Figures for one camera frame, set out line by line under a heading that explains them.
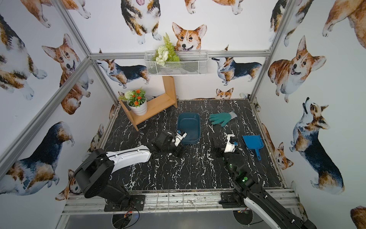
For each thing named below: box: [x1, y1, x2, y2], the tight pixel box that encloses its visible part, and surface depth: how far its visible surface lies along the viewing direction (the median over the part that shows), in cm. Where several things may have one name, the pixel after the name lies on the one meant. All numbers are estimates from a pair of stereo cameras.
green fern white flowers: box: [152, 32, 181, 66], surface depth 82 cm
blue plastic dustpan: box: [242, 134, 264, 161], surface depth 98 cm
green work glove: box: [208, 111, 238, 127], surface depth 112 cm
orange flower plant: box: [128, 86, 147, 108], surface depth 95 cm
